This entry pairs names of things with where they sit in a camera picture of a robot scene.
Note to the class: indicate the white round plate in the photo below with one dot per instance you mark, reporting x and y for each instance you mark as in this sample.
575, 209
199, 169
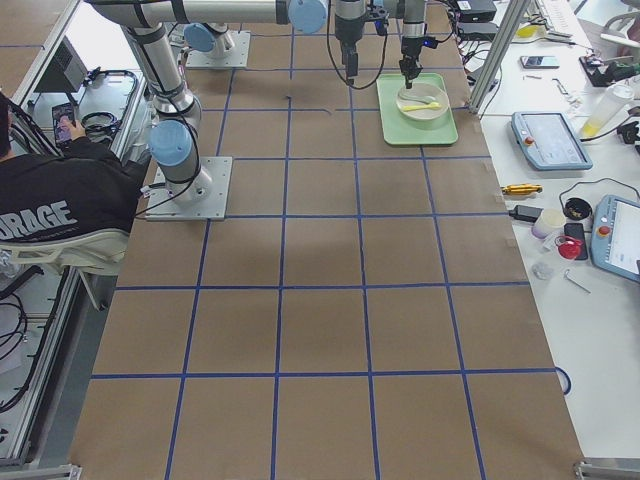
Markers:
425, 89

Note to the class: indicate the person's hand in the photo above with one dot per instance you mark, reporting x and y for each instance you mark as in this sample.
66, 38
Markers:
75, 130

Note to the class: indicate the white office chair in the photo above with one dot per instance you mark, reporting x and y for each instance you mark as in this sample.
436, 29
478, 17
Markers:
98, 253

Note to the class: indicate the red round cap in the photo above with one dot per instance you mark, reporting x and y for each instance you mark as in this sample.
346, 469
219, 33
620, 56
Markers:
569, 247

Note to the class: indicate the black smartphone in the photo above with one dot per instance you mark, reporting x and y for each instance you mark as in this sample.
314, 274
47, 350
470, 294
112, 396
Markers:
60, 113

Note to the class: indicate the blue teach pendant upper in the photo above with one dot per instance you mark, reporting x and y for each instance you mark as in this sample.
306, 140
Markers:
548, 141

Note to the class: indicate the metal allen key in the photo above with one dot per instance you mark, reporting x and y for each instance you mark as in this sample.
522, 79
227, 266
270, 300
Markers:
570, 278

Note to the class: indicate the clear squeeze bottle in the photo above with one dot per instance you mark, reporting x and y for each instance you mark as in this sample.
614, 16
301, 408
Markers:
613, 100

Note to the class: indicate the person in black shirt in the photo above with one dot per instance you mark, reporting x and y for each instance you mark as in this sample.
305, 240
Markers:
47, 198

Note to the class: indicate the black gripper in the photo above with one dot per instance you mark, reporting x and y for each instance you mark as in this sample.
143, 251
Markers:
345, 31
412, 46

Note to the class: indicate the pale green plastic spoon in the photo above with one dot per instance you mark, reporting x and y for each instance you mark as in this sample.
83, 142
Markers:
409, 96

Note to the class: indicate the light green plastic tray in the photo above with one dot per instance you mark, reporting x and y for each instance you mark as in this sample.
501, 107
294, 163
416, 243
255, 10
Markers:
399, 130

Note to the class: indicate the yellow plastic fork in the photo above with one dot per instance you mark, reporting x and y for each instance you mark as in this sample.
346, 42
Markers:
427, 106

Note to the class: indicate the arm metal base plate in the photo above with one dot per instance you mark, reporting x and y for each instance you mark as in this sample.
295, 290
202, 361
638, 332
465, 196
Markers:
206, 198
216, 52

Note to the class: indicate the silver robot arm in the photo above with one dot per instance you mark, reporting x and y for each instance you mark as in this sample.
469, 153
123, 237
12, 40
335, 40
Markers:
143, 22
305, 16

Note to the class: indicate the blue teach pendant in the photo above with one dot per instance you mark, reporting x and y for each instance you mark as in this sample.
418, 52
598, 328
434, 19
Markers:
615, 237
548, 141

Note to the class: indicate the blue teach pendant lower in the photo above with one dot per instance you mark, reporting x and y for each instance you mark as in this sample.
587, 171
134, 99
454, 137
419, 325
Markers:
615, 237

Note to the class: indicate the aluminium frame post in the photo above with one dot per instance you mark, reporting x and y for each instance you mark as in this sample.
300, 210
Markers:
509, 24

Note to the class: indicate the white plastic cup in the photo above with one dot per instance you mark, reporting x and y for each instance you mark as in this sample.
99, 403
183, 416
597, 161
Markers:
549, 221

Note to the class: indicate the smartphone on desk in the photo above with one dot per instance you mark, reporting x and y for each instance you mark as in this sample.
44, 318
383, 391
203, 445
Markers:
544, 62

